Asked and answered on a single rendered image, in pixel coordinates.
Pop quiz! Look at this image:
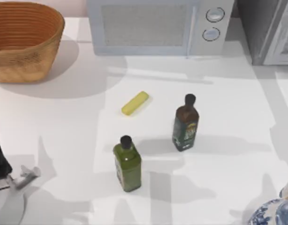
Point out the yellow rectangular bar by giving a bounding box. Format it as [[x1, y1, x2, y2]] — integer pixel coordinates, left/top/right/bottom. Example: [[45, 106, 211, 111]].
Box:
[[121, 91, 150, 116]]

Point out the dark brown bottle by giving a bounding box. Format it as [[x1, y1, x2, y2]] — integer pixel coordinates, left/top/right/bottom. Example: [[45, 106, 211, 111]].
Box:
[[172, 93, 200, 152]]

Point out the green bottle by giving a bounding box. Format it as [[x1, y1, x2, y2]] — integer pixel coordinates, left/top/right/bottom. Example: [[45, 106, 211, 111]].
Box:
[[113, 135, 143, 193]]

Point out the pale microwave oven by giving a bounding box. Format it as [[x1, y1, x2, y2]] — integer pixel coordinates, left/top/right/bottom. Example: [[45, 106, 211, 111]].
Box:
[[85, 0, 235, 57]]

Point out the round microwave knob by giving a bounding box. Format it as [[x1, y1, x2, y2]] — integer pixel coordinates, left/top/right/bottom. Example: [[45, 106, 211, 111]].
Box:
[[202, 27, 221, 42], [205, 7, 226, 21]]

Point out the woven brown basket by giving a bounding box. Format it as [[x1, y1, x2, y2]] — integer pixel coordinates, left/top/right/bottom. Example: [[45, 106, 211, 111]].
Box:
[[0, 2, 66, 83]]

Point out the blue and white teapot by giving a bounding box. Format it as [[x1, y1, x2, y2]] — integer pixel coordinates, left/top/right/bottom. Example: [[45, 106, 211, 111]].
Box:
[[247, 174, 288, 225]]

